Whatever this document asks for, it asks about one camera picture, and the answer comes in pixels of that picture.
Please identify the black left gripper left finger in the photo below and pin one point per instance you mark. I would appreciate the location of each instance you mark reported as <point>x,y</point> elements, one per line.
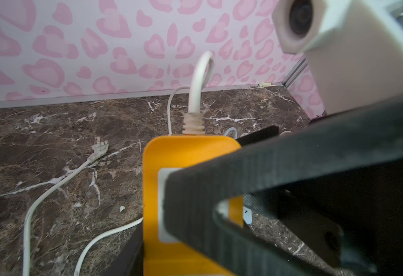
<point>130,261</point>

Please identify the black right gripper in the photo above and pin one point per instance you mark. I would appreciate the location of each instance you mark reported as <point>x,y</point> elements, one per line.
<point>338,185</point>

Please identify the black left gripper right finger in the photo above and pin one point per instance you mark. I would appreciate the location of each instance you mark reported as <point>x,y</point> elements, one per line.
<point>258,136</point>

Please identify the yellow power strip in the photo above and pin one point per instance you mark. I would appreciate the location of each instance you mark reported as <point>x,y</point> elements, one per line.
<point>164,254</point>

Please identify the aluminium corner frame post right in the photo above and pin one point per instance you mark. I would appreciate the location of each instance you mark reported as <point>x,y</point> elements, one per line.
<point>295,72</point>

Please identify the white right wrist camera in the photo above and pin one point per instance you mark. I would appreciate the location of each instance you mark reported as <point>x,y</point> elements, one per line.
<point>354,49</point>

